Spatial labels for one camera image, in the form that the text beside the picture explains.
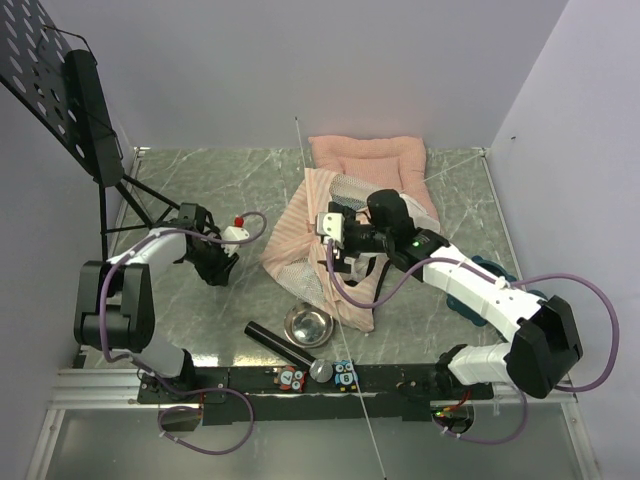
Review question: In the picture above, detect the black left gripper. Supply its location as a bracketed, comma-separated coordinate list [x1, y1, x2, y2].
[184, 235, 239, 286]

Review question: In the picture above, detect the pink striped pet tent fabric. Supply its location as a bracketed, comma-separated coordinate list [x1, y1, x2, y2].
[260, 168, 440, 332]

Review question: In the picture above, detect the white fibreglass tent pole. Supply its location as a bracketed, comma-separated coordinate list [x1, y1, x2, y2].
[294, 116, 387, 479]

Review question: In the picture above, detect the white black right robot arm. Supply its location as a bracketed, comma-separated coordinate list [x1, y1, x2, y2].
[316, 189, 583, 399]

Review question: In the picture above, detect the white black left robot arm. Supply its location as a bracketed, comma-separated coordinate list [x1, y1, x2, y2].
[74, 203, 250, 402]

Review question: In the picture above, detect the pink pet cushion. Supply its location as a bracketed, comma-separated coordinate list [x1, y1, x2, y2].
[308, 135, 439, 221]

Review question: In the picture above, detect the teal pet feeder toy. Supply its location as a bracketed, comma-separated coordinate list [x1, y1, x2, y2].
[446, 255, 517, 327]

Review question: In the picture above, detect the steel pet bowl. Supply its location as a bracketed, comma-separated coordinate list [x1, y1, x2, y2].
[284, 302, 334, 349]

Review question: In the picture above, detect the red owl number tile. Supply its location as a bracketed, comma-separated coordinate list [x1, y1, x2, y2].
[274, 366, 306, 393]

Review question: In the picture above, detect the blue owl number tile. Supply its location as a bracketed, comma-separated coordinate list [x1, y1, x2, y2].
[333, 360, 358, 392]

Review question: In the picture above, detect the black handheld microphone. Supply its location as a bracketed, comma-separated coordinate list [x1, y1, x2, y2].
[244, 321, 334, 383]

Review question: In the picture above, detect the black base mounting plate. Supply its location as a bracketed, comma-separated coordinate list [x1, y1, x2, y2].
[137, 364, 494, 426]

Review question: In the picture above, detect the black music stand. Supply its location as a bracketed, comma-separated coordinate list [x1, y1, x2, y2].
[1, 1, 188, 273]

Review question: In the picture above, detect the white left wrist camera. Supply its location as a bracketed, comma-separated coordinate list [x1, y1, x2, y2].
[221, 216, 250, 257]

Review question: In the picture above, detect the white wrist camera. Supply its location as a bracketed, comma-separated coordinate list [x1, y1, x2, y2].
[221, 216, 250, 257]
[315, 212, 345, 248]

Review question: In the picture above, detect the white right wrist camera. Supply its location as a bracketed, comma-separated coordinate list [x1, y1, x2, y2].
[315, 212, 345, 248]

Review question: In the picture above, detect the aluminium frame rail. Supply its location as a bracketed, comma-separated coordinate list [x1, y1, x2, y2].
[49, 369, 140, 410]

